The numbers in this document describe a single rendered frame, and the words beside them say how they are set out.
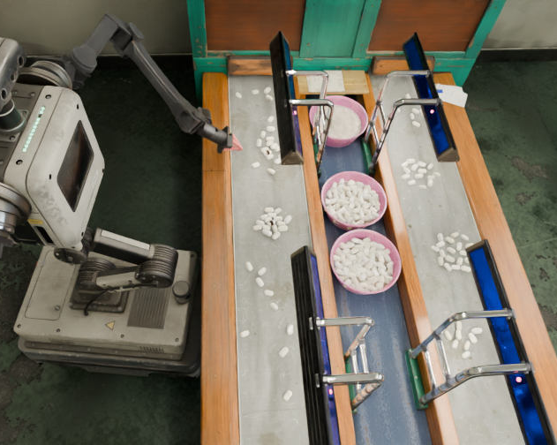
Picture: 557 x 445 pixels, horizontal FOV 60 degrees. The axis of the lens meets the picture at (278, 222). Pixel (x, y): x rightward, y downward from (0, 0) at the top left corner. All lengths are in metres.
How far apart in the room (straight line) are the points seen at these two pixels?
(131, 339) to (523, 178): 2.53
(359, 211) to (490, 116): 1.90
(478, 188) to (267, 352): 1.12
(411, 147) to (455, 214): 0.37
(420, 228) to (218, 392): 1.00
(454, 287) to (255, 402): 0.84
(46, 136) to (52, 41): 2.33
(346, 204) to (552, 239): 1.60
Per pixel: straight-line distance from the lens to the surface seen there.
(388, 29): 2.38
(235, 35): 2.29
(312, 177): 2.00
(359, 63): 2.45
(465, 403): 1.80
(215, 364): 1.65
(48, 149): 1.27
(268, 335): 1.70
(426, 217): 2.05
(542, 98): 4.03
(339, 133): 2.22
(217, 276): 1.75
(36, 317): 2.16
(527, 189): 3.39
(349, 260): 1.86
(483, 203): 2.15
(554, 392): 1.93
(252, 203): 1.94
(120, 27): 1.95
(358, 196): 2.02
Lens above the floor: 2.36
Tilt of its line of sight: 59 degrees down
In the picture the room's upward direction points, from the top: 7 degrees clockwise
